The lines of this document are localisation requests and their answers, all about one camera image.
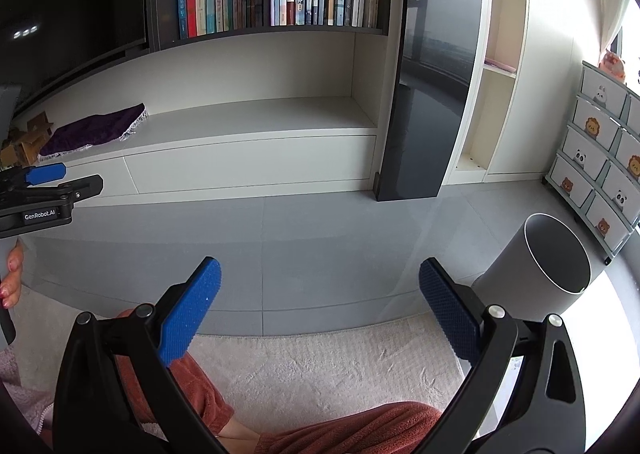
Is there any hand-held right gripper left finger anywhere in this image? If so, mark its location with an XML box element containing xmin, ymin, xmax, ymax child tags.
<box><xmin>54</xmin><ymin>257</ymin><xmax>236</xmax><ymax>454</ymax></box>

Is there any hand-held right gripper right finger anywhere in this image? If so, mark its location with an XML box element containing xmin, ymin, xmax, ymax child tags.
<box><xmin>419</xmin><ymin>257</ymin><xmax>587</xmax><ymax>454</ymax></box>

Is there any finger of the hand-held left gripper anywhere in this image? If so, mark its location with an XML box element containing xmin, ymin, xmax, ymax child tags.
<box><xmin>0</xmin><ymin>163</ymin><xmax>67</xmax><ymax>192</ymax></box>
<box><xmin>0</xmin><ymin>174</ymin><xmax>103</xmax><ymax>207</ymax></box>

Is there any grey round bin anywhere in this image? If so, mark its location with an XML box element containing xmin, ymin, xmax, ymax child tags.
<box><xmin>470</xmin><ymin>213</ymin><xmax>592</xmax><ymax>320</ymax></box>

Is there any person's left hand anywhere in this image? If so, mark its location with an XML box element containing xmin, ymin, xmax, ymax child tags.
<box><xmin>0</xmin><ymin>240</ymin><xmax>25</xmax><ymax>310</ymax></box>

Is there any brown cardboard box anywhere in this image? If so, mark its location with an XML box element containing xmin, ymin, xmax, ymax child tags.
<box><xmin>0</xmin><ymin>112</ymin><xmax>55</xmax><ymax>172</ymax></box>

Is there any purple fringed cloth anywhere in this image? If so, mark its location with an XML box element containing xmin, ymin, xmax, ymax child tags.
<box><xmin>37</xmin><ymin>103</ymin><xmax>150</xmax><ymax>157</ymax></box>

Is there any grey panel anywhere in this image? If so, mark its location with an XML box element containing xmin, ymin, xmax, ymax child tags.
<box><xmin>0</xmin><ymin>84</ymin><xmax>22</xmax><ymax>170</ymax></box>

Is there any person's left leg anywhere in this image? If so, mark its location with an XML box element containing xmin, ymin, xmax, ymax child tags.
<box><xmin>114</xmin><ymin>307</ymin><xmax>236</xmax><ymax>437</ymax></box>

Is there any person's leg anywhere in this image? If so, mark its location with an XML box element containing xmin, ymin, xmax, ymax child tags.
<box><xmin>220</xmin><ymin>401</ymin><xmax>443</xmax><ymax>454</ymax></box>
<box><xmin>114</xmin><ymin>307</ymin><xmax>236</xmax><ymax>437</ymax></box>

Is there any cream rug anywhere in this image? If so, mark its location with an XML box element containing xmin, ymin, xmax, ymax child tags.
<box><xmin>10</xmin><ymin>279</ymin><xmax>616</xmax><ymax>454</ymax></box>

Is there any person's right leg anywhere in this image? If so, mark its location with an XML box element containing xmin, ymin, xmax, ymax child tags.
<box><xmin>220</xmin><ymin>401</ymin><xmax>443</xmax><ymax>454</ymax></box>

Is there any white low cabinet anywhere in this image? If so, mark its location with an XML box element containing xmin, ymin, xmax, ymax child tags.
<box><xmin>15</xmin><ymin>97</ymin><xmax>379</xmax><ymax>207</ymax></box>

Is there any dark glossy cabinet door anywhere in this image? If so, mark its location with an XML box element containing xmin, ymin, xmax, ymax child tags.
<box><xmin>375</xmin><ymin>0</ymin><xmax>493</xmax><ymax>202</ymax></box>

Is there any white open shelf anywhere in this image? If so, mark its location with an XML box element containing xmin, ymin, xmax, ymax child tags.
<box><xmin>442</xmin><ymin>0</ymin><xmax>531</xmax><ymax>185</ymax></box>

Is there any animal print drawer cabinet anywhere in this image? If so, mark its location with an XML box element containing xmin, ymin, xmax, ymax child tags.
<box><xmin>542</xmin><ymin>59</ymin><xmax>640</xmax><ymax>265</ymax></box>

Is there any pink plush toy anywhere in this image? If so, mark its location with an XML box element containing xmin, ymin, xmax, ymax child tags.
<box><xmin>599</xmin><ymin>49</ymin><xmax>627</xmax><ymax>82</ymax></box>

